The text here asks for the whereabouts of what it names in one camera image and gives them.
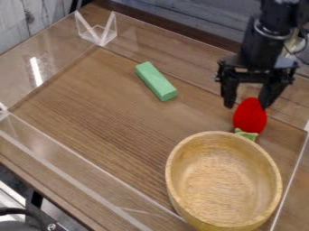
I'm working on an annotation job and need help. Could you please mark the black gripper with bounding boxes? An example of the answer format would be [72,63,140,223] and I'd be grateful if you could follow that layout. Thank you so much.
[215,54,299,109]

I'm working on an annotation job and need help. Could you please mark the red plush strawberry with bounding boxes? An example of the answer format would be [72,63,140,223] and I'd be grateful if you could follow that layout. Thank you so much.
[232,97,267,142]

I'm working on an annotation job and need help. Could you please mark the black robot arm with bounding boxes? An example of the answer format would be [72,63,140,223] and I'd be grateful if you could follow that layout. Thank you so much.
[215,0,309,109]

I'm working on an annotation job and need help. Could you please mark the green rectangular block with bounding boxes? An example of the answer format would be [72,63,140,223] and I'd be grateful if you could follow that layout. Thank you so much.
[135,61,177,101]

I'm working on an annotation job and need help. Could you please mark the wooden bowl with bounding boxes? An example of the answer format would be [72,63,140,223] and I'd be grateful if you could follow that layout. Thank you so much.
[165,131,282,231]

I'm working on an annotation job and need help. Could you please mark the clear acrylic corner bracket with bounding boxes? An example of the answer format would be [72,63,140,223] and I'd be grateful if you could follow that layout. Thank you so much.
[73,11,117,47]

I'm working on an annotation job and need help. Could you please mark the black cable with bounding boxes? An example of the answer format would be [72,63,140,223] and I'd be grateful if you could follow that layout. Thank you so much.
[0,207,42,231]

